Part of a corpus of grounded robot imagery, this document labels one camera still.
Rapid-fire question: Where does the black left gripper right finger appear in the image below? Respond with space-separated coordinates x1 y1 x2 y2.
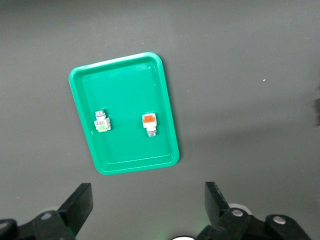
196 181 251 240

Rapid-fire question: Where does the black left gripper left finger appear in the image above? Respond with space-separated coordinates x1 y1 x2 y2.
32 182 94 240

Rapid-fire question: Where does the white button with green block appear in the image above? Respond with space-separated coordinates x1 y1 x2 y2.
93 109 112 133

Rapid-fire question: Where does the white button with orange block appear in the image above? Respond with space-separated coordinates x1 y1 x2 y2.
141 112 158 138

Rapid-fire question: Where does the green plastic tray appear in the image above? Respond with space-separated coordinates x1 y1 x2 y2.
68 51 180 175

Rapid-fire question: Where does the dark grey table mat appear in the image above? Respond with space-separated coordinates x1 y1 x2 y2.
0 0 320 240

